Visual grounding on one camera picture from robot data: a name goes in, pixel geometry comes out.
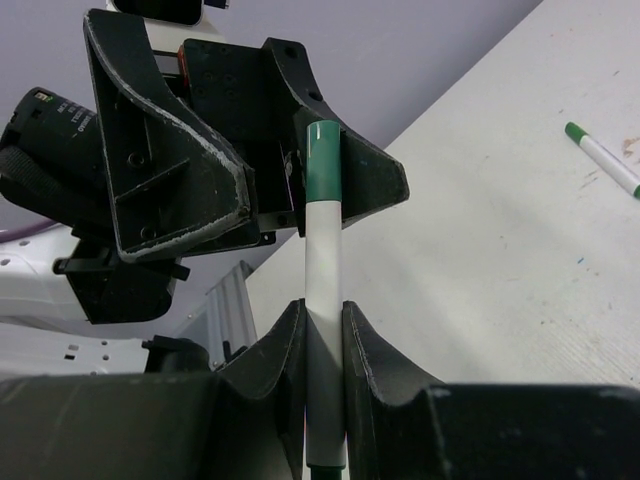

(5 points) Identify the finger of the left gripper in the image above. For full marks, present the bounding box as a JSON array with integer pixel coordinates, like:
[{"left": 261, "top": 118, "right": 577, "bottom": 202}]
[
  {"left": 260, "top": 38, "right": 410, "bottom": 236},
  {"left": 83, "top": 9, "right": 256, "bottom": 263}
]

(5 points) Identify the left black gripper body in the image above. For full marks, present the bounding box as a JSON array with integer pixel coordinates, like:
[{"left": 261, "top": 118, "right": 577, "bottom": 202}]
[{"left": 154, "top": 38, "right": 305, "bottom": 257}]

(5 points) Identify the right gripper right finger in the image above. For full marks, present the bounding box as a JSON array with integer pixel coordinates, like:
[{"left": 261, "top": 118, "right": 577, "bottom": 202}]
[{"left": 342, "top": 301, "right": 639, "bottom": 479}]

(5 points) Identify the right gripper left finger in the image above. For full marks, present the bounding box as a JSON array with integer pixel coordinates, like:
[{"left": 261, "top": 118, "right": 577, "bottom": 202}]
[{"left": 1, "top": 300, "right": 306, "bottom": 479}]

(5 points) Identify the green cap white marker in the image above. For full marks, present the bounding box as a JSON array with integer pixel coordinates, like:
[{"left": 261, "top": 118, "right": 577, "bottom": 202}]
[{"left": 305, "top": 120, "right": 346, "bottom": 479}]

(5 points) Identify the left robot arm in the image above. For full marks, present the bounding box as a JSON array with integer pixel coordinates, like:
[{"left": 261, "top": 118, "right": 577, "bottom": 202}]
[{"left": 1, "top": 1, "right": 337, "bottom": 324}]

